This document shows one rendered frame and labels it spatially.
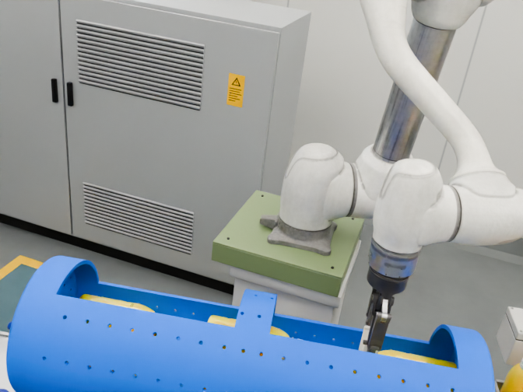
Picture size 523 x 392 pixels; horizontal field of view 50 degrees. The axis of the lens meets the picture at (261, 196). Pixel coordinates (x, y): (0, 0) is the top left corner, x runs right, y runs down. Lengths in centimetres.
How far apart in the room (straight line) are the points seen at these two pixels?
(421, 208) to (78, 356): 66
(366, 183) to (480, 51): 218
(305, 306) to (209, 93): 129
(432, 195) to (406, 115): 50
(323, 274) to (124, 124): 163
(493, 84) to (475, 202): 265
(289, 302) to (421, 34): 79
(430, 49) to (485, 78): 228
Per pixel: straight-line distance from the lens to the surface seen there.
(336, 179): 150
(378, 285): 106
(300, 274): 152
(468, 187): 104
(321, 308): 159
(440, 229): 100
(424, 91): 112
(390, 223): 98
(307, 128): 386
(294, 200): 152
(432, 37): 136
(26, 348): 113
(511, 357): 150
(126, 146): 290
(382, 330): 110
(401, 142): 148
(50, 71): 302
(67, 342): 110
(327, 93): 375
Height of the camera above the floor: 192
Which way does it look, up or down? 28 degrees down
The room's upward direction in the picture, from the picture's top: 7 degrees clockwise
